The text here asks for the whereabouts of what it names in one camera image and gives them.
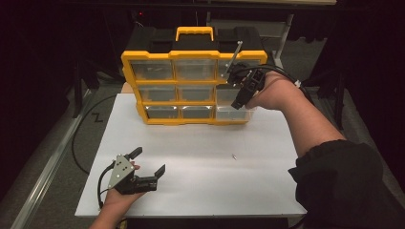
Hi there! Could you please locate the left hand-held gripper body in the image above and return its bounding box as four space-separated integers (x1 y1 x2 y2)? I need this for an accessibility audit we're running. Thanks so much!
107 154 160 196

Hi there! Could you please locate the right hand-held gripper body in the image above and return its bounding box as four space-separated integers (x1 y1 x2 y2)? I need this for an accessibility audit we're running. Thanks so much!
222 40 267 108

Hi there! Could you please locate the small clear organizer drawer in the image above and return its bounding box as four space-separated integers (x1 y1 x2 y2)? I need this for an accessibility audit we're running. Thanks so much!
215 84 258 122

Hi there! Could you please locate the yellow black drawer organizer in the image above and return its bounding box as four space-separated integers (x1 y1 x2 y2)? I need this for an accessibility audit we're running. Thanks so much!
120 26 268 126

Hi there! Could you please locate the person's right hand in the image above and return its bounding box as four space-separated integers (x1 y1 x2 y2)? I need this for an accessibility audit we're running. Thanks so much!
245 70 300 112

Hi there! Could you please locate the person's left hand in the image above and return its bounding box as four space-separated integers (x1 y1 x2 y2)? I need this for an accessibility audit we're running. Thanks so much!
103 161 146 209

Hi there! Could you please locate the set of clear plastic drawers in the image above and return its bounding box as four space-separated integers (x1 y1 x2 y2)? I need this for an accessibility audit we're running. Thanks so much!
130 58 262 120

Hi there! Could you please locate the white board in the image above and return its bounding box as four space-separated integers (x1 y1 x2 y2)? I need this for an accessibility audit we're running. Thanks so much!
75 92 309 219

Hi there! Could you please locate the white metal stand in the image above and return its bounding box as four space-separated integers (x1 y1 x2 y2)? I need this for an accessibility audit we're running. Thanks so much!
271 13 294 81

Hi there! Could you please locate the black stand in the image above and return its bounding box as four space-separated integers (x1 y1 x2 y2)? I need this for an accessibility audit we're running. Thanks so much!
72 59 100 119
300 67 348 131

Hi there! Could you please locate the person's black sleeve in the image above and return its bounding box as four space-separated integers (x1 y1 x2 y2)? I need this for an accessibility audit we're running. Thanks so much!
288 138 405 229

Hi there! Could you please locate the left hand-held gripper cable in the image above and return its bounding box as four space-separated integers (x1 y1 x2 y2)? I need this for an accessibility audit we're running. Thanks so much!
96 161 116 210

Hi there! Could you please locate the hand-held gripper cable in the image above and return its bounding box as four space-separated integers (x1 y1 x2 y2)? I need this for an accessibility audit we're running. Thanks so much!
96 161 116 210
252 64 315 103

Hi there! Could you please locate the right hand-held gripper cable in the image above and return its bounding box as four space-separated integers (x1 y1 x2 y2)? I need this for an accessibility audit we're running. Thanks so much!
252 64 315 103

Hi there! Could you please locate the black floor cable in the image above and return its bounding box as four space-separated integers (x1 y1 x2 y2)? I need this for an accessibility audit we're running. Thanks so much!
71 94 117 176

